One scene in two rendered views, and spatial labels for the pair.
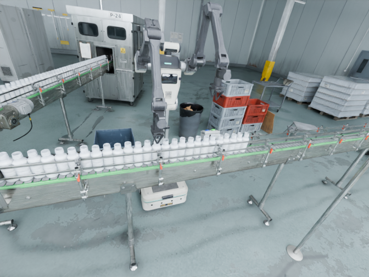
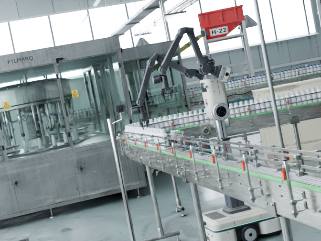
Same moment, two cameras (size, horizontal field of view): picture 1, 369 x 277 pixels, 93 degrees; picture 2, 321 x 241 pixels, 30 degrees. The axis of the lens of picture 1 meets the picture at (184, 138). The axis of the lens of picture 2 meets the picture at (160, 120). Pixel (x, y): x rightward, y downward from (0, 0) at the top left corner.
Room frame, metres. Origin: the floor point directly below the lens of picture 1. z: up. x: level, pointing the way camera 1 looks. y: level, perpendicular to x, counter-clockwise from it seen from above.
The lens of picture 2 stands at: (2.13, -5.23, 1.49)
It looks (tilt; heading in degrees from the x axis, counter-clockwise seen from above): 3 degrees down; 101
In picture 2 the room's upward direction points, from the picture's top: 11 degrees counter-clockwise
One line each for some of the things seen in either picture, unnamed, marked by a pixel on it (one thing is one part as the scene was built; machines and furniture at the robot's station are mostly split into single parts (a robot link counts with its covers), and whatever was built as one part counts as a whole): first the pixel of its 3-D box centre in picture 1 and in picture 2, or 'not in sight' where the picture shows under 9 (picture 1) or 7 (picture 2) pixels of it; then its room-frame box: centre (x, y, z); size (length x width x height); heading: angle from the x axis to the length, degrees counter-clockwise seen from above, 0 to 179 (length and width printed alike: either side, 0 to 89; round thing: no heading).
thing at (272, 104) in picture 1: (268, 94); not in sight; (5.47, -2.35, 0.49); 1.05 x 0.55 x 0.99; 114
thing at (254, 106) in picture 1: (251, 106); not in sight; (3.90, -1.42, 0.55); 0.61 x 0.41 x 0.22; 117
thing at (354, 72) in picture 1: (360, 77); not in sight; (8.74, -7.48, 1.05); 1.00 x 0.10 x 2.10; 24
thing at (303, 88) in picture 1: (305, 88); not in sight; (7.41, -4.51, 0.50); 1.23 x 1.05 x 1.00; 112
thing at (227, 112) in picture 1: (228, 109); not in sight; (3.52, -0.82, 0.55); 0.61 x 0.41 x 0.22; 121
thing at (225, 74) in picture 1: (224, 69); (158, 75); (1.24, -0.20, 1.60); 0.12 x 0.09 x 0.12; 25
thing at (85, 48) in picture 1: (85, 50); not in sight; (4.20, 2.45, 1.22); 0.23 x 0.04 x 0.32; 96
